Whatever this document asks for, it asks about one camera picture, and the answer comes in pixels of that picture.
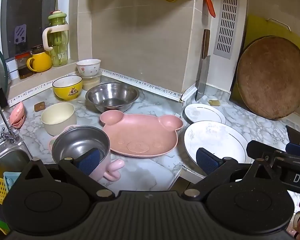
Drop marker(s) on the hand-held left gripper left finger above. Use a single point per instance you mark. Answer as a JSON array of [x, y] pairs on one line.
[[88, 161]]

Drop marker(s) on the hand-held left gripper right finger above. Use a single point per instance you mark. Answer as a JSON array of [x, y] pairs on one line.
[[207, 161]]

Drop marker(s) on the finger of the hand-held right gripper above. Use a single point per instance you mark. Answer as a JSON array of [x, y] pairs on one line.
[[260, 150], [296, 147]]

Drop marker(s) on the large white plate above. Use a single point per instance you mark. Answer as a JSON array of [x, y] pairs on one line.
[[215, 137]]

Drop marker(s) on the small white plate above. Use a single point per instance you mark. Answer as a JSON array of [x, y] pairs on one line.
[[202, 113]]

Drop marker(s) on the cream bowl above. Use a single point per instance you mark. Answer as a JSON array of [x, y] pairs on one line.
[[57, 113]]

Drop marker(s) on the pink bear-shaped plate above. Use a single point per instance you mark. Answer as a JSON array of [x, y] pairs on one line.
[[140, 135]]

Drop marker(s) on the wide stainless steel bowl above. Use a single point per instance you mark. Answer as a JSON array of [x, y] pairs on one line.
[[112, 95]]

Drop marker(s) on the small yellow-green sponge piece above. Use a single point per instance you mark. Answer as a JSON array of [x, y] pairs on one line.
[[213, 102]]

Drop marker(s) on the yellow ceramic bowl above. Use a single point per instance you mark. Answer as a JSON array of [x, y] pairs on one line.
[[65, 93]]

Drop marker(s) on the round wooden cutting board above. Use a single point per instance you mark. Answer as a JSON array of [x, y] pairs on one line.
[[272, 77]]

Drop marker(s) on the brown soap bar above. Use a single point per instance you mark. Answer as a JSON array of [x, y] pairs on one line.
[[39, 106]]

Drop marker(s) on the clear plastic container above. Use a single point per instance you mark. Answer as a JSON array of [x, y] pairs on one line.
[[91, 83]]

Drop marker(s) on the blue plastic holder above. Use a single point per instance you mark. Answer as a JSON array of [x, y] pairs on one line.
[[11, 181]]

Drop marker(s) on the stainless steel sink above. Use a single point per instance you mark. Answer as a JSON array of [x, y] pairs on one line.
[[7, 155]]

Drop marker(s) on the metal faucet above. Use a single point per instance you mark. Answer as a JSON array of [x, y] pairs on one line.
[[7, 135]]

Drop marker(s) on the white floral bowl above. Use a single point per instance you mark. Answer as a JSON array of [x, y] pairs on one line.
[[88, 70]]

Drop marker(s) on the white music-note edge strip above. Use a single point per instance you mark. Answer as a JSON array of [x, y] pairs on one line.
[[140, 83]]

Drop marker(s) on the small black box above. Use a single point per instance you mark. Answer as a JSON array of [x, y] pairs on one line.
[[1, 97]]

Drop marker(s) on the green scouring sponge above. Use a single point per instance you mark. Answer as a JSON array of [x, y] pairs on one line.
[[0, 226]]

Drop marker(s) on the yellow mug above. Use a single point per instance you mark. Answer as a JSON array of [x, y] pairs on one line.
[[41, 61]]

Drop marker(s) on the green water bottle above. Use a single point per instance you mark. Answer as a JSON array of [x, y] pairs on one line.
[[58, 52]]

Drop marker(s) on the dark glass jar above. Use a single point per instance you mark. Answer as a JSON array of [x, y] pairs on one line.
[[22, 67]]

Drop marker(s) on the yellow cutting board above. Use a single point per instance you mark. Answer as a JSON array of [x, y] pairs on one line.
[[257, 27]]

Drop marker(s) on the metal vent grille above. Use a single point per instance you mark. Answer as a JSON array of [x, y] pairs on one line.
[[226, 25]]

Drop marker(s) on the grey window sticker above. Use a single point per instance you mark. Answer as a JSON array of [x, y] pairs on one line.
[[20, 33]]

